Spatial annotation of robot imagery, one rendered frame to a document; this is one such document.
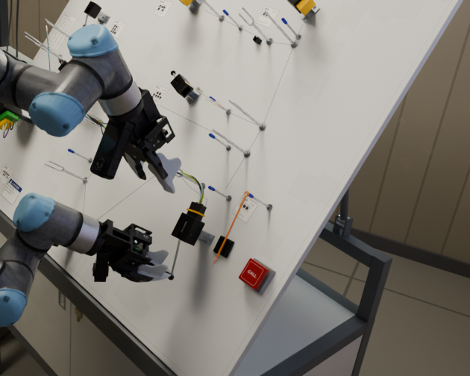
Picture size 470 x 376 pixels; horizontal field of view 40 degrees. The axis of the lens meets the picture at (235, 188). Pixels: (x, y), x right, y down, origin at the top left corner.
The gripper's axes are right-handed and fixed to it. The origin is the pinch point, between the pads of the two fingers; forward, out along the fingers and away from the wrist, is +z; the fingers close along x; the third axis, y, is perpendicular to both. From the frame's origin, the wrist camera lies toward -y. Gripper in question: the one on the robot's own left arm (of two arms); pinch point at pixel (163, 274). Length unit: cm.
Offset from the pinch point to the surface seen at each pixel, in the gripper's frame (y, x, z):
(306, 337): -0.2, -1.2, 47.0
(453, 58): 33, 160, 147
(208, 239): 7.5, 8.2, 6.9
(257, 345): -6.7, -4.1, 35.2
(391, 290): -52, 87, 186
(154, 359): -12.5, -13.4, 7.4
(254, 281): 17.5, -6.5, 10.1
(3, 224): -56, 38, -16
